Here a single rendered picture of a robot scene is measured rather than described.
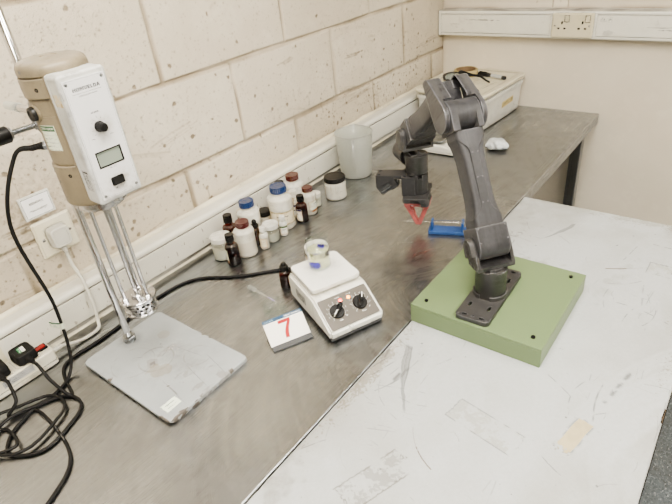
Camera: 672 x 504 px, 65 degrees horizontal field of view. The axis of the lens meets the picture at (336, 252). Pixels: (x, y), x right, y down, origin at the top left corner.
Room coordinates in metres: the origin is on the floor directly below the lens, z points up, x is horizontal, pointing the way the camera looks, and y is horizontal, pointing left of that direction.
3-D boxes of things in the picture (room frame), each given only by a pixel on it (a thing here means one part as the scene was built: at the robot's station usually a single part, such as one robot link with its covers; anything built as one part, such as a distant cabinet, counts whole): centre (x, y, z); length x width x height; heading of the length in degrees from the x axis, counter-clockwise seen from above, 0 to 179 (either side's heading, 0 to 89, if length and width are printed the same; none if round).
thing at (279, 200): (1.38, 0.14, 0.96); 0.07 x 0.07 x 0.13
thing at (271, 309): (0.97, 0.15, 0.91); 0.06 x 0.06 x 0.02
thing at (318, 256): (1.01, 0.04, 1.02); 0.06 x 0.05 x 0.08; 136
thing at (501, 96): (2.14, -0.62, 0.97); 0.37 x 0.31 x 0.14; 136
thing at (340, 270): (0.99, 0.03, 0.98); 0.12 x 0.12 x 0.01; 25
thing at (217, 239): (1.24, 0.30, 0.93); 0.06 x 0.06 x 0.07
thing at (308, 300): (0.96, 0.02, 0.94); 0.22 x 0.13 x 0.08; 25
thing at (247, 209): (1.33, 0.23, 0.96); 0.06 x 0.06 x 0.11
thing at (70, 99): (0.83, 0.38, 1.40); 0.15 x 0.11 x 0.24; 49
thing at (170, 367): (0.84, 0.38, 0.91); 0.30 x 0.20 x 0.01; 49
